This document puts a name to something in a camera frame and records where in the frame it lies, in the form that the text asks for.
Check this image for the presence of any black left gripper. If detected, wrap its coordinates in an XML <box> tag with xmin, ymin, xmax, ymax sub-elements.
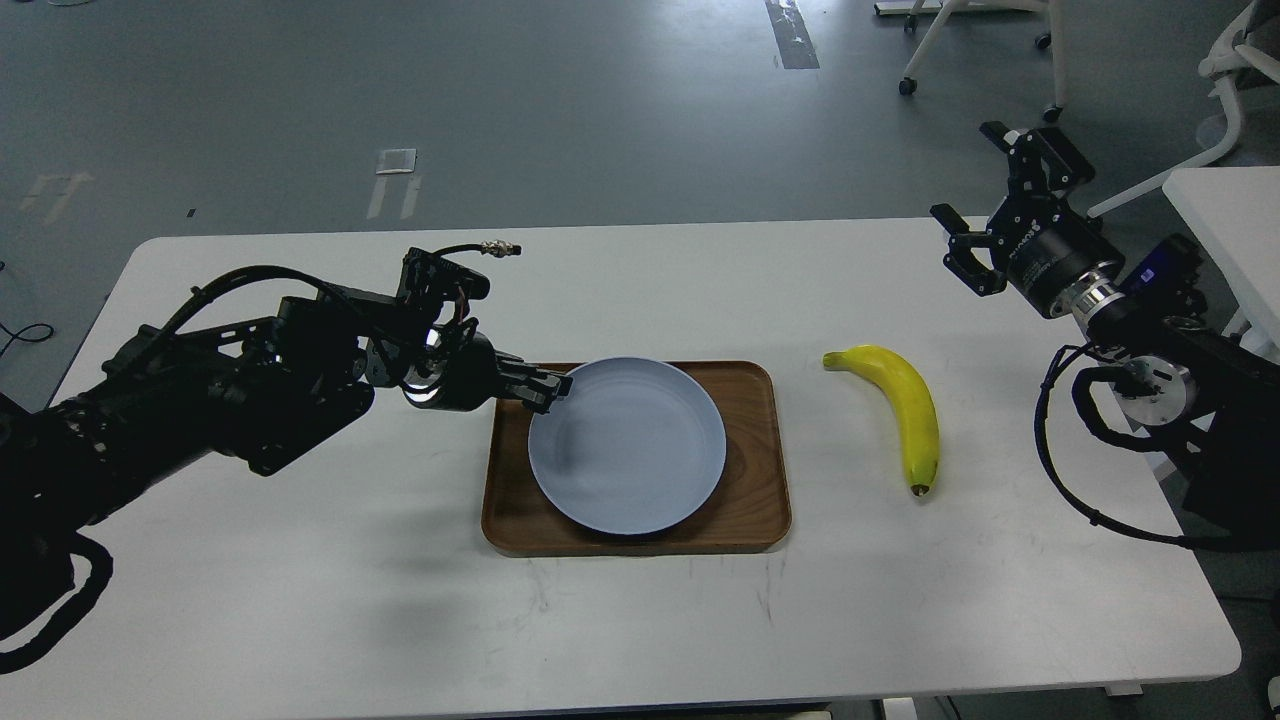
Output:
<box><xmin>404</xmin><ymin>332</ymin><xmax>573</xmax><ymax>414</ymax></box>

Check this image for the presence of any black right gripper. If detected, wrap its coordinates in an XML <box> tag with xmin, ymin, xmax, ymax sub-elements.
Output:
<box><xmin>929</xmin><ymin>120</ymin><xmax>1124</xmax><ymax>319</ymax></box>

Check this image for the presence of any light blue plate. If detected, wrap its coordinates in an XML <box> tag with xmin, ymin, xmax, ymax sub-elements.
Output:
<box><xmin>527</xmin><ymin>356</ymin><xmax>728</xmax><ymax>536</ymax></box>

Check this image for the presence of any yellow banana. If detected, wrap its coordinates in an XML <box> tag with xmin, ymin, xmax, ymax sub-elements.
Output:
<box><xmin>820</xmin><ymin>345</ymin><xmax>941</xmax><ymax>498</ymax></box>

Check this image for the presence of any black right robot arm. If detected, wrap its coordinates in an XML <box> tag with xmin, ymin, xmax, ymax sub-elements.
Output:
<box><xmin>931</xmin><ymin>120</ymin><xmax>1277</xmax><ymax>553</ymax></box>

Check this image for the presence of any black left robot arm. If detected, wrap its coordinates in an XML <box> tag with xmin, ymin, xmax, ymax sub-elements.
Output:
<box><xmin>1</xmin><ymin>246</ymin><xmax>572</xmax><ymax>674</ymax></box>

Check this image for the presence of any white side table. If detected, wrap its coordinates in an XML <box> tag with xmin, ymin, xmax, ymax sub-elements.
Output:
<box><xmin>1162</xmin><ymin>165</ymin><xmax>1279</xmax><ymax>346</ymax></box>

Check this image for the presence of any brown wooden tray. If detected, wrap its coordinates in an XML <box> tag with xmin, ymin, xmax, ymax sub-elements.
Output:
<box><xmin>480</xmin><ymin>360</ymin><xmax>791</xmax><ymax>557</ymax></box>

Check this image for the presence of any grey floor tape strip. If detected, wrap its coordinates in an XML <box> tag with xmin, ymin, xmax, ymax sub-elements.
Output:
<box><xmin>764</xmin><ymin>0</ymin><xmax>820</xmax><ymax>70</ymax></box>

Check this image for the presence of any white office chair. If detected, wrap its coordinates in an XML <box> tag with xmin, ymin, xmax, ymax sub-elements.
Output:
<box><xmin>1085</xmin><ymin>0</ymin><xmax>1280</xmax><ymax>222</ymax></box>

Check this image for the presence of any black cable on floor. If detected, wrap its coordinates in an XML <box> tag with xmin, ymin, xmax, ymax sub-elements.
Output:
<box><xmin>0</xmin><ymin>322</ymin><xmax>54</xmax><ymax>357</ymax></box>

